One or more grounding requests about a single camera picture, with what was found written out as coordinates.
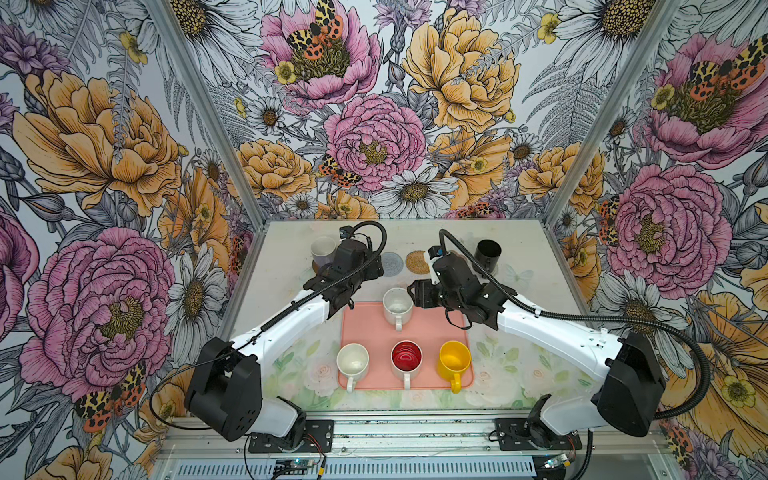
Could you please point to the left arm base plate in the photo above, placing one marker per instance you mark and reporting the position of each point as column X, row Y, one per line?
column 317, row 436

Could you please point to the white speckled mug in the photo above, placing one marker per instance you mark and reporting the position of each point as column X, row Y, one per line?
column 397, row 307

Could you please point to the green circuit board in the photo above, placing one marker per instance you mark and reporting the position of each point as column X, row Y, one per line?
column 292, row 467

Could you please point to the yellow mug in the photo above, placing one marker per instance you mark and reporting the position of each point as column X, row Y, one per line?
column 454, row 359

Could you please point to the black mug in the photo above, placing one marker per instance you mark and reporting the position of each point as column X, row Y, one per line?
column 487, row 254

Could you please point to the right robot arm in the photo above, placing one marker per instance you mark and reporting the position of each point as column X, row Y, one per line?
column 627, row 380

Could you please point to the red inside mug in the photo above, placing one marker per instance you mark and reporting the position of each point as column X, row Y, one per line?
column 406, row 360

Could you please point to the pink silicone tray mat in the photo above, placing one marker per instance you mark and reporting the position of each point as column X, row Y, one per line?
column 427, row 351

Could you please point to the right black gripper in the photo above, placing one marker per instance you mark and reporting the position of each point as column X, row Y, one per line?
column 422, row 298

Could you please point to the grey woven round coaster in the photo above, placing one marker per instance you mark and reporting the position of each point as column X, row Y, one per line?
column 392, row 264

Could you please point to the tan rattan round coaster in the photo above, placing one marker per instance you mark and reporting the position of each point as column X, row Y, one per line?
column 416, row 263

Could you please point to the aluminium front rail frame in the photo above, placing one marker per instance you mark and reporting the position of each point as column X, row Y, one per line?
column 417, row 445

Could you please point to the lavender mug white inside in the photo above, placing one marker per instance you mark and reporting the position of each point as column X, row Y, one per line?
column 323, row 250

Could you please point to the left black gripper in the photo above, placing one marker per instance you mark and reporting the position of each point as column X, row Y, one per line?
column 374, row 267

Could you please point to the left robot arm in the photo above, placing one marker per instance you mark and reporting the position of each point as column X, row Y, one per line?
column 226, row 391

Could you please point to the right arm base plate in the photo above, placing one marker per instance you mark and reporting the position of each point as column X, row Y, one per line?
column 519, row 434

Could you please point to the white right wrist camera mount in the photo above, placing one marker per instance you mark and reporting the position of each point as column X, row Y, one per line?
column 430, row 259

